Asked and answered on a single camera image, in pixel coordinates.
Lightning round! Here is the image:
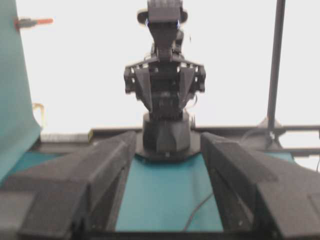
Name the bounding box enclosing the black table edge rail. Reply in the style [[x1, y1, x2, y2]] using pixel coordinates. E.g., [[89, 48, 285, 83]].
[[31, 125, 320, 157]]

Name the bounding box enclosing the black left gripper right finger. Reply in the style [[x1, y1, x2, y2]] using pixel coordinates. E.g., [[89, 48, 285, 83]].
[[200, 132, 320, 240]]

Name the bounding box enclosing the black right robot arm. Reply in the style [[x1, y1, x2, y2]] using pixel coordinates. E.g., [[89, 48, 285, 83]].
[[123, 0, 206, 163]]

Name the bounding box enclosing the teal backdrop cloth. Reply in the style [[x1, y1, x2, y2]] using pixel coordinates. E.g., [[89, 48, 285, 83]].
[[0, 0, 41, 179]]

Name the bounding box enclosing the black male USB cable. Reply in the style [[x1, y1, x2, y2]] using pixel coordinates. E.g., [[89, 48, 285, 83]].
[[182, 191, 217, 232]]

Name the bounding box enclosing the black vertical frame post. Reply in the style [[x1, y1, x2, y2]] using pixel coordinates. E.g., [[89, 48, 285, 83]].
[[267, 0, 286, 130]]

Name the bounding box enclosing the red handled clamp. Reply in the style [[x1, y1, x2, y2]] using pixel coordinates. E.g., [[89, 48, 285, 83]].
[[14, 18, 54, 28]]

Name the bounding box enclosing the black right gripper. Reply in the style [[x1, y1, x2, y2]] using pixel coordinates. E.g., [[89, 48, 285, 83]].
[[123, 59, 206, 118]]

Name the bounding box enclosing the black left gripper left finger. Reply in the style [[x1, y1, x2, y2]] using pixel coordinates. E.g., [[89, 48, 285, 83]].
[[0, 131, 136, 240]]

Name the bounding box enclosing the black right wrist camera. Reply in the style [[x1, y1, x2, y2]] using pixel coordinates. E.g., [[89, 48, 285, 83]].
[[137, 0, 189, 25]]

